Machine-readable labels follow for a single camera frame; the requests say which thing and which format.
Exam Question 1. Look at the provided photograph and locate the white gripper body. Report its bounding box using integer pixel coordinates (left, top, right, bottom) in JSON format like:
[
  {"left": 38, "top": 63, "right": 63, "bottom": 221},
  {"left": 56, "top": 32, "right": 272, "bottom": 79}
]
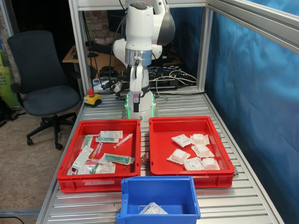
[{"left": 129, "top": 65, "right": 143, "bottom": 98}]

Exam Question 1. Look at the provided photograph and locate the red plastic crate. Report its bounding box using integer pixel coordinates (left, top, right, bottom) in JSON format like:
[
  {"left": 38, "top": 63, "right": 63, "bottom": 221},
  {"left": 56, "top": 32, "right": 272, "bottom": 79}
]
[
  {"left": 148, "top": 114, "right": 236, "bottom": 191},
  {"left": 54, "top": 118, "right": 143, "bottom": 194}
]

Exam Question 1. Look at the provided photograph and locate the white labelled flat packet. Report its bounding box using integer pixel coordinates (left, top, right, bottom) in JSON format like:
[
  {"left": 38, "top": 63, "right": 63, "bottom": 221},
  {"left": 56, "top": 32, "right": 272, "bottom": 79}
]
[{"left": 99, "top": 130, "right": 124, "bottom": 140}]

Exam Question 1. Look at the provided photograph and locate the clear plastic syringe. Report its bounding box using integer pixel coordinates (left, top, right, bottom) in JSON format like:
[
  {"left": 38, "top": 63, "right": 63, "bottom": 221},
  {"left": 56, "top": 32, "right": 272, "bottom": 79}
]
[{"left": 112, "top": 133, "right": 135, "bottom": 150}]

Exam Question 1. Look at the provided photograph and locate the white round spool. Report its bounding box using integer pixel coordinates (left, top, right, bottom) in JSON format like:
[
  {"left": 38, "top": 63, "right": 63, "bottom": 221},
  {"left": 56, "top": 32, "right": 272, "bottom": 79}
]
[{"left": 92, "top": 78, "right": 110, "bottom": 92}]

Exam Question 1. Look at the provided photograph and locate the wooden desk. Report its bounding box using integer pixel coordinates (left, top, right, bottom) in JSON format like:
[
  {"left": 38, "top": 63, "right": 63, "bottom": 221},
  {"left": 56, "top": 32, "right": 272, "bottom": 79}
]
[{"left": 62, "top": 42, "right": 129, "bottom": 80}]

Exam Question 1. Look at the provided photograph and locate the yellow emergency stop button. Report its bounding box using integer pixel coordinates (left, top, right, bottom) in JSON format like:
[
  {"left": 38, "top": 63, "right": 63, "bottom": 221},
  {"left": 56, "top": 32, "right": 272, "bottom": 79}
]
[{"left": 83, "top": 88, "right": 103, "bottom": 109}]

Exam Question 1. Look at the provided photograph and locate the large green syringe packet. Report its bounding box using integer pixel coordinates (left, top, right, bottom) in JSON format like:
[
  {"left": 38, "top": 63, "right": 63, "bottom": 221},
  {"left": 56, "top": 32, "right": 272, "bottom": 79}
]
[{"left": 101, "top": 151, "right": 136, "bottom": 167}]

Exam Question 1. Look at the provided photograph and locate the pink syringe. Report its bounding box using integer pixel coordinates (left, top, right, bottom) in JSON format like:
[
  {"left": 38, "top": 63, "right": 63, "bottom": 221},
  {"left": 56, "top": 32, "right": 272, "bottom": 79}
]
[{"left": 91, "top": 141, "right": 105, "bottom": 159}]

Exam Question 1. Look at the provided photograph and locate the coiled tubing packet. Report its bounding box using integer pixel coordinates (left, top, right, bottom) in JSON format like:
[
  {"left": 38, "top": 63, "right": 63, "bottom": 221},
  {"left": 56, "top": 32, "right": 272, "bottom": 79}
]
[{"left": 76, "top": 159, "right": 117, "bottom": 176}]

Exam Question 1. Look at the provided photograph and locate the flat white green-print packet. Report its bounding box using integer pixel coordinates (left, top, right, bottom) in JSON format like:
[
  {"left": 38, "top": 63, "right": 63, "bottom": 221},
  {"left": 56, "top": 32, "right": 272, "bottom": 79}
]
[{"left": 70, "top": 145, "right": 95, "bottom": 170}]

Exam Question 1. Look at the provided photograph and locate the blue plastic bin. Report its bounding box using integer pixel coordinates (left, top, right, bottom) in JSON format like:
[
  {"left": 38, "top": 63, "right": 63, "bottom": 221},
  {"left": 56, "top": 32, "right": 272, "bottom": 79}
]
[{"left": 114, "top": 174, "right": 202, "bottom": 224}]

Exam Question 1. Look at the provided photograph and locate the dark office chair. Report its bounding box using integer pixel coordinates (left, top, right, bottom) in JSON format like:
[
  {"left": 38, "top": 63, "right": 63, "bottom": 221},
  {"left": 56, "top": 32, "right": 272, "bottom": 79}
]
[{"left": 7, "top": 29, "right": 83, "bottom": 152}]

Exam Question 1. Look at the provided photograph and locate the blue fabric backdrop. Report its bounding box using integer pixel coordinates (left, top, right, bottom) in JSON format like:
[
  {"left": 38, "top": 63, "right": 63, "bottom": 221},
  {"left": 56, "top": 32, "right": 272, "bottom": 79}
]
[{"left": 167, "top": 0, "right": 299, "bottom": 224}]

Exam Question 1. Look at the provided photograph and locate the green printed banner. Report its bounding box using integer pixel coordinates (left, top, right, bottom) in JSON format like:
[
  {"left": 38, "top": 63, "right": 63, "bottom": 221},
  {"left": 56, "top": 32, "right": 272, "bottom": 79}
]
[{"left": 0, "top": 30, "right": 20, "bottom": 110}]

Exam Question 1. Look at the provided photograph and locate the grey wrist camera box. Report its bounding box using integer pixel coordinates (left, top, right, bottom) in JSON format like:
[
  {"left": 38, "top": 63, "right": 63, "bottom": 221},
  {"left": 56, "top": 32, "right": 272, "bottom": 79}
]
[{"left": 109, "top": 78, "right": 123, "bottom": 94}]

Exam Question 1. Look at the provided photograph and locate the coiled black cable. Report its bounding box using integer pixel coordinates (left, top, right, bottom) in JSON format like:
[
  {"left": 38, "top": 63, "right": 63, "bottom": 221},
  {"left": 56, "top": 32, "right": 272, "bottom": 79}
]
[{"left": 98, "top": 65, "right": 119, "bottom": 77}]

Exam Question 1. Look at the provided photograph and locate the tangled cable bundle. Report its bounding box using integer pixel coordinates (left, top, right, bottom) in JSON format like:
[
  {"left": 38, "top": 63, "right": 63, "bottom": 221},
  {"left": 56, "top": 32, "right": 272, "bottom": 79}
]
[{"left": 147, "top": 63, "right": 198, "bottom": 98}]

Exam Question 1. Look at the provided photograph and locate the aluminium profile frame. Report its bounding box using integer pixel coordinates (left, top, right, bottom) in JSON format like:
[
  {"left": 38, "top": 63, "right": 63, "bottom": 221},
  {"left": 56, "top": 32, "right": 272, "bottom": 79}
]
[{"left": 68, "top": 0, "right": 299, "bottom": 98}]

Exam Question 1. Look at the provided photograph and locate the grey floor cable cover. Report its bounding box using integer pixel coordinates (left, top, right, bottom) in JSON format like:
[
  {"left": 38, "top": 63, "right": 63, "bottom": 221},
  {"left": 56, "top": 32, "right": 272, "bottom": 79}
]
[{"left": 0, "top": 208, "right": 41, "bottom": 218}]

